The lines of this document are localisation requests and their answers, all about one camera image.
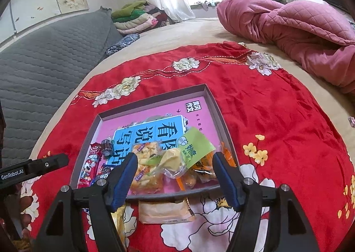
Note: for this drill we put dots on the clothes on window sill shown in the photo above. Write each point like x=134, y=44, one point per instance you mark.
x=206, y=3

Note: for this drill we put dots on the person's left hand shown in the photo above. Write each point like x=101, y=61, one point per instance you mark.
x=25, y=220

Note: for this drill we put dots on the pile of folded blankets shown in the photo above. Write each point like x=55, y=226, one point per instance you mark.
x=136, y=19

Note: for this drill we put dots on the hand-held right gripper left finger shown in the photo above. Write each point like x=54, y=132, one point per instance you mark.
x=124, y=182

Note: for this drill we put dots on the beige bed sheet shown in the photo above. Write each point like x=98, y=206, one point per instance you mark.
x=180, y=33

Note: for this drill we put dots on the dark patterned cloth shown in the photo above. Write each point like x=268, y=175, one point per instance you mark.
x=122, y=44

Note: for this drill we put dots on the beige pastry packet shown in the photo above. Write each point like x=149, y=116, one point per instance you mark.
x=166, y=210

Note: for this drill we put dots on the clear yellow snack packet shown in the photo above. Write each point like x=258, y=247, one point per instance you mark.
x=145, y=152
x=147, y=180

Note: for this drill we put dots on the red floral blanket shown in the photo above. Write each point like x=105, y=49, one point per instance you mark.
x=263, y=116

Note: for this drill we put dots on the pink quilt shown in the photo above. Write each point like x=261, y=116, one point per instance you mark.
x=277, y=19

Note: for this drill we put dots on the red snack packet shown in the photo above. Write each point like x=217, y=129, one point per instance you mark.
x=88, y=163

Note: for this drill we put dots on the dark wrapped candy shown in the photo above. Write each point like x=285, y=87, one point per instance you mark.
x=107, y=147

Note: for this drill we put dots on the grey quilted headboard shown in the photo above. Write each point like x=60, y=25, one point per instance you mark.
x=55, y=60

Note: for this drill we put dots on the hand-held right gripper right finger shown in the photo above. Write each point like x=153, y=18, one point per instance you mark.
x=226, y=182

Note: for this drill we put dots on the pink picture book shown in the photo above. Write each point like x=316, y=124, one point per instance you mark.
x=194, y=110

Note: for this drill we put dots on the orange snack packet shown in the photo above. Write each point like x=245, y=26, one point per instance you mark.
x=205, y=171

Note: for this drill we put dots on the black chocolate bar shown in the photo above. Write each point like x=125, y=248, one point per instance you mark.
x=104, y=173

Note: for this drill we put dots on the grey cardboard box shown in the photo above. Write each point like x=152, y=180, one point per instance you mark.
x=219, y=119

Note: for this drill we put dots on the green label yellow snack packet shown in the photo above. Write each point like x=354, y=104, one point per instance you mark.
x=194, y=143

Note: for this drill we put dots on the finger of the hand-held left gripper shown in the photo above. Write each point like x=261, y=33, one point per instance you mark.
x=47, y=163

